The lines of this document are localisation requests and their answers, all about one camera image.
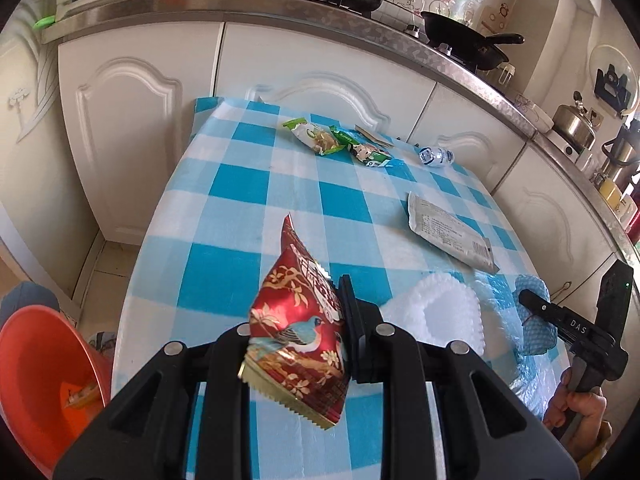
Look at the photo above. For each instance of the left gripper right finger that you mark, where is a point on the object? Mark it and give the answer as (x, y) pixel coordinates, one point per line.
(446, 413)

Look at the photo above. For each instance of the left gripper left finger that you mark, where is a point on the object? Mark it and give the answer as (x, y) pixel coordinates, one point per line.
(182, 395)

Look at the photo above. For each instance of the red gold snack bag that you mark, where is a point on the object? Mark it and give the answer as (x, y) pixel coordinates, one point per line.
(296, 354)

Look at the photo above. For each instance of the orange plastic trash bin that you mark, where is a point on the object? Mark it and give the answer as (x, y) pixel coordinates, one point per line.
(53, 383)

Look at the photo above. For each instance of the person's right hand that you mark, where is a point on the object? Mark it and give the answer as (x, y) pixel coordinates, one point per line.
(590, 405)

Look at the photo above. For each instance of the blue patterned cloth bundle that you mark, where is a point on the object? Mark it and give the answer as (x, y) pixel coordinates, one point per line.
(531, 335)

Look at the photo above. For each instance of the white foam fruit net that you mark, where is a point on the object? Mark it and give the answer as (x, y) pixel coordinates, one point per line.
(437, 310)

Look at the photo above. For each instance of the grey printed flat packet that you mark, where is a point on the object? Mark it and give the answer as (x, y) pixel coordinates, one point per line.
(450, 235)

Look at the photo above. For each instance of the steel kettle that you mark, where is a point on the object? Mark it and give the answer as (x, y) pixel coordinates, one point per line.
(573, 123)

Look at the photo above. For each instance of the blue white checkered tablecloth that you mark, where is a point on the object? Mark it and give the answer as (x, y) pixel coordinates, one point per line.
(216, 231)

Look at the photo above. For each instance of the crushed white blue bottle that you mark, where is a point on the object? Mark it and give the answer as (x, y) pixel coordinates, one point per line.
(435, 156)

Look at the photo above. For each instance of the green cartoon snack wrapper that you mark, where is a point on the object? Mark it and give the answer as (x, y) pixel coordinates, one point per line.
(364, 150)

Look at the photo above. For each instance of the black frying pan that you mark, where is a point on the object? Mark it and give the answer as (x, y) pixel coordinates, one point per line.
(466, 45)

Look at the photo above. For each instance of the white cabinet door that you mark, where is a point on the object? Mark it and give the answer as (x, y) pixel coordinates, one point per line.
(127, 99)

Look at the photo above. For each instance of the green white snack wrapper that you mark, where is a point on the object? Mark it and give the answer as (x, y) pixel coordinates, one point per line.
(318, 138)

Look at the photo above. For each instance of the brass cabinet handle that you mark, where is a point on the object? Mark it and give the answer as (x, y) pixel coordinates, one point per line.
(562, 292)

